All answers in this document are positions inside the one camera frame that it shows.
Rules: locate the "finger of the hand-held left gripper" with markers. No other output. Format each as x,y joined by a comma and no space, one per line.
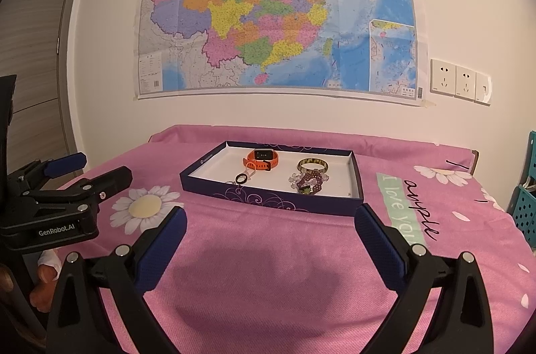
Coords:
67,163
113,178

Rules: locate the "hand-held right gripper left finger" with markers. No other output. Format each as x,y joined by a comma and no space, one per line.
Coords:
163,249

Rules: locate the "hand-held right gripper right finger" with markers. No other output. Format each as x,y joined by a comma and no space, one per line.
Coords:
379,249

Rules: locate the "purple box lid tray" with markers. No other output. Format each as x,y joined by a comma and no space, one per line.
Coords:
217,170

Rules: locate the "tortoiseshell bangle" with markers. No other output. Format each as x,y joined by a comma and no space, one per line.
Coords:
312,161

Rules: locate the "orange smartwatch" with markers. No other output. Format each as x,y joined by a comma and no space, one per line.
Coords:
264,154

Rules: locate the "person's left hand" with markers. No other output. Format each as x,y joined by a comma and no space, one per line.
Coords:
44,283

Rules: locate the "grey door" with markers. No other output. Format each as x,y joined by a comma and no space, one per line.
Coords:
37,44

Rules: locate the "teal plastic basket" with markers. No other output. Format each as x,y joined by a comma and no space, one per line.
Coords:
523,211

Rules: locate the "white wall socket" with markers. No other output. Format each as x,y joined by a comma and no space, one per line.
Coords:
443,77
465,82

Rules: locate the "white wall switch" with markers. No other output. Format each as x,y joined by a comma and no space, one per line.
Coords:
483,88

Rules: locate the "colourful wall map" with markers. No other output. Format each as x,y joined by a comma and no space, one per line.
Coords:
272,2

